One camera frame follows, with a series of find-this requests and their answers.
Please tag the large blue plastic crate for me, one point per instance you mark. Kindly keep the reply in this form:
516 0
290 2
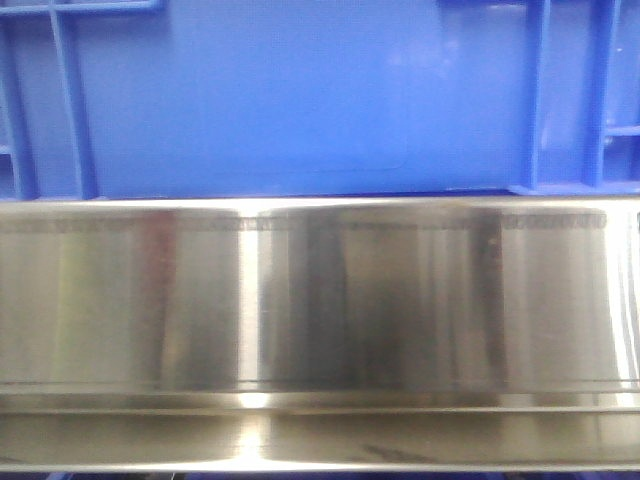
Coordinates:
174 99

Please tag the blue bin on lower shelf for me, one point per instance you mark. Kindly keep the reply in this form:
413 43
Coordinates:
513 475

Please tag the stainless steel shelf front rail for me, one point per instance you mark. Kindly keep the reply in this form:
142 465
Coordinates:
459 333

